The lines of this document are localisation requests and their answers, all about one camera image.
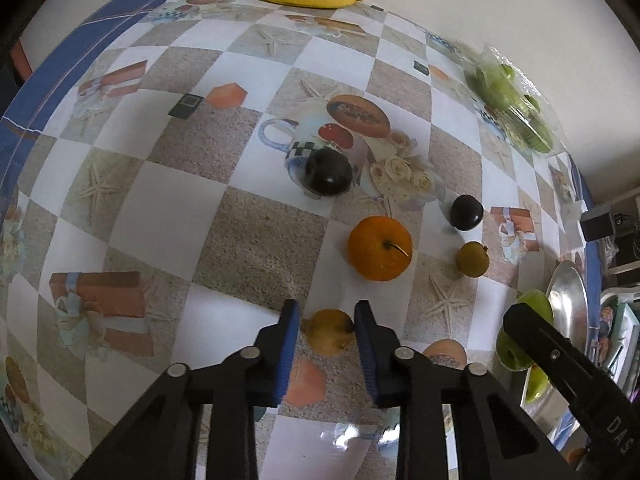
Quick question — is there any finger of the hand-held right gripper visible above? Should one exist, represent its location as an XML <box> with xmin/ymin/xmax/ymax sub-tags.
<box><xmin>502</xmin><ymin>305</ymin><xmax>601</xmax><ymax>401</ymax></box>

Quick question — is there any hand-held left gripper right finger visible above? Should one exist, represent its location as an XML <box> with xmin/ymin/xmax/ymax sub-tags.
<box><xmin>353</xmin><ymin>299</ymin><xmax>571</xmax><ymax>480</ymax></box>

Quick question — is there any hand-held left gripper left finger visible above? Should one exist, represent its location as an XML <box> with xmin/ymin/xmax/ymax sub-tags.
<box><xmin>97</xmin><ymin>299</ymin><xmax>302</xmax><ymax>480</ymax></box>

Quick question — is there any green jujube fruit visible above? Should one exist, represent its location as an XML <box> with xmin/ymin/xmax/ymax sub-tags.
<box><xmin>495</xmin><ymin>289</ymin><xmax>555</xmax><ymax>372</ymax></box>
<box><xmin>521</xmin><ymin>364</ymin><xmax>551</xmax><ymax>402</ymax></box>

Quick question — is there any brown longan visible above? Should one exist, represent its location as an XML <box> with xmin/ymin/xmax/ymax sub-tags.
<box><xmin>300</xmin><ymin>308</ymin><xmax>357</xmax><ymax>357</ymax></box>
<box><xmin>456</xmin><ymin>241</ymin><xmax>490</xmax><ymax>278</ymax></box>

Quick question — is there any round metal bowl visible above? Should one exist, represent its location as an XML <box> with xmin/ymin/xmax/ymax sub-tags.
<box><xmin>520</xmin><ymin>260</ymin><xmax>591</xmax><ymax>426</ymax></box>

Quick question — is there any orange with stem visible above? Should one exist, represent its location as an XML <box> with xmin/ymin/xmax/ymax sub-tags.
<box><xmin>348</xmin><ymin>216</ymin><xmax>414</xmax><ymax>281</ymax></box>

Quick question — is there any dark purple plum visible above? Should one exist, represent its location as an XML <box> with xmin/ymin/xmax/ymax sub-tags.
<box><xmin>449</xmin><ymin>194</ymin><xmax>484</xmax><ymax>232</ymax></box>
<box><xmin>303</xmin><ymin>147</ymin><xmax>354</xmax><ymax>197</ymax></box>

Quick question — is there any black power adapter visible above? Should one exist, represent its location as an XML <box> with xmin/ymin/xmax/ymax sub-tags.
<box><xmin>580</xmin><ymin>205</ymin><xmax>618</xmax><ymax>241</ymax></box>

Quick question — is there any plastic bag of green fruit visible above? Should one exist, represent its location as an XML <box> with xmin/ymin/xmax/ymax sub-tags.
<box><xmin>462</xmin><ymin>45</ymin><xmax>568</xmax><ymax>156</ymax></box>

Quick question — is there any pile of packed green jujubes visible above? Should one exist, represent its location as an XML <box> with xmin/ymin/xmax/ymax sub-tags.
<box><xmin>472</xmin><ymin>62</ymin><xmax>556</xmax><ymax>153</ymax></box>

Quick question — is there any reddish brown board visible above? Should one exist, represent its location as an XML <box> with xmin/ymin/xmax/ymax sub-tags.
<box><xmin>10</xmin><ymin>40</ymin><xmax>33</xmax><ymax>81</ymax></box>

